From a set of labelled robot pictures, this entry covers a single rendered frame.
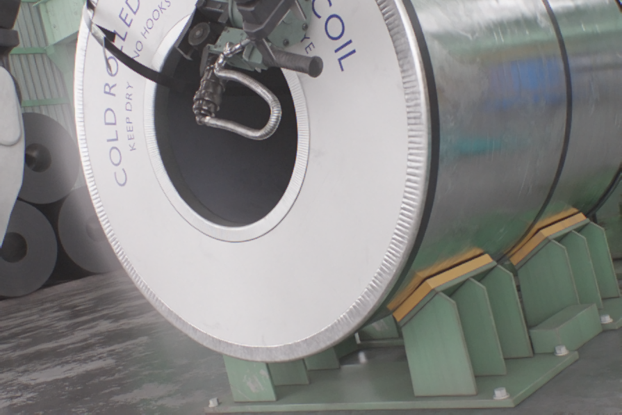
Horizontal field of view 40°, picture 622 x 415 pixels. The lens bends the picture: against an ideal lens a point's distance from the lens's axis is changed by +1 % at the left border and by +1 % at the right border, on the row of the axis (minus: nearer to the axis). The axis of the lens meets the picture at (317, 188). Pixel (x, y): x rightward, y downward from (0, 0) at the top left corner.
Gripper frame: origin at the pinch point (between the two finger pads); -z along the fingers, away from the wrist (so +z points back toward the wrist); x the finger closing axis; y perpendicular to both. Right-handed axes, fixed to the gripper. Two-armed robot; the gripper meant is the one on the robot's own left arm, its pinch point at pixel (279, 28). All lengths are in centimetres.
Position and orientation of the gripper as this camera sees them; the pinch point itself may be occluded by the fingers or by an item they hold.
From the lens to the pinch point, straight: 162.1
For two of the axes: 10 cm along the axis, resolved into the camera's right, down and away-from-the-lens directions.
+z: -4.2, -5.7, -7.1
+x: 5.4, -7.8, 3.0
